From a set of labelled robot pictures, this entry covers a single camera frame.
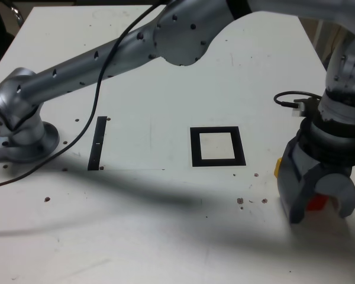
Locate black tape square outline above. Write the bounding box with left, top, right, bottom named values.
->
left=189, top=126, right=247, bottom=167

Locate small gripper camera box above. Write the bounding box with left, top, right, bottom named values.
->
left=292, top=98, right=313, bottom=118

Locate black tape strip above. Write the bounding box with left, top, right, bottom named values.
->
left=87, top=116, right=108, bottom=172

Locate red cube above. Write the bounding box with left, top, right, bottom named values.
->
left=306, top=193, right=328, bottom=212

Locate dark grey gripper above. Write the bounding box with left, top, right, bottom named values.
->
left=279, top=119, right=355, bottom=225

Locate metal chair frame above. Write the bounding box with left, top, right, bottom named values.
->
left=11, top=5, right=25, bottom=23

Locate short black camera cable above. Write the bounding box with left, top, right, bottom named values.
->
left=273, top=91, right=324, bottom=108

